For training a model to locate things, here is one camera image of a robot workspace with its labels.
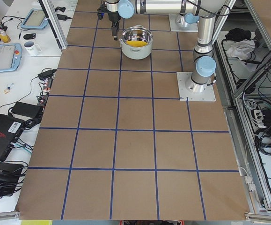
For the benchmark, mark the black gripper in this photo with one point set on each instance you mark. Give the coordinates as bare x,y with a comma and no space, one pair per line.
113,16

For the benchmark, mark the yellow corn cob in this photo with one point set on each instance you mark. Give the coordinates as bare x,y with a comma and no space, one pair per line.
136,43

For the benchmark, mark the pale green electric pot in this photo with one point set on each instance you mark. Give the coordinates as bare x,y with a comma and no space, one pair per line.
139,33

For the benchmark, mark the far blue teach pendant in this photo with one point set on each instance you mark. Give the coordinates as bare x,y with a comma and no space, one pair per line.
35,20

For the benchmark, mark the blue teach pendant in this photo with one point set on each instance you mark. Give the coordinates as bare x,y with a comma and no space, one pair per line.
10,57
35,20

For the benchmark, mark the white mug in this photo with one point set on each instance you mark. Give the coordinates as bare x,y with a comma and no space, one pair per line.
32,48

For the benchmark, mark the black round mouse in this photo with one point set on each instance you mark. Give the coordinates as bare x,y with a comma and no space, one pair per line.
29,36

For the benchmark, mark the yellow bottle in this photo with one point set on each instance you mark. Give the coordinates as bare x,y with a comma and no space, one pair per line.
4,36

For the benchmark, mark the near blue teach pendant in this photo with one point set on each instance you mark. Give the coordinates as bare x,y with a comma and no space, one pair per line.
10,57

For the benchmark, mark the black power adapter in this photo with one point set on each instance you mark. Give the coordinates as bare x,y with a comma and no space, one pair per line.
25,109

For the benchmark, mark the black cloth heap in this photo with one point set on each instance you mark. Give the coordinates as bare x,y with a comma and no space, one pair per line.
238,35

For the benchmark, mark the white crumpled cloth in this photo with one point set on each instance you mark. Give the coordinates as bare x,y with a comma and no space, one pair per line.
241,50

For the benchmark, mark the black laptop computer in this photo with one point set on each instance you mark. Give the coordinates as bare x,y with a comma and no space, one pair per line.
10,130

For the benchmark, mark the white power strip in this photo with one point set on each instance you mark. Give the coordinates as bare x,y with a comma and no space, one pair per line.
259,118

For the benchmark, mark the aluminium frame post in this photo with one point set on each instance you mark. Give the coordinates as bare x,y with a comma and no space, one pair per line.
49,11

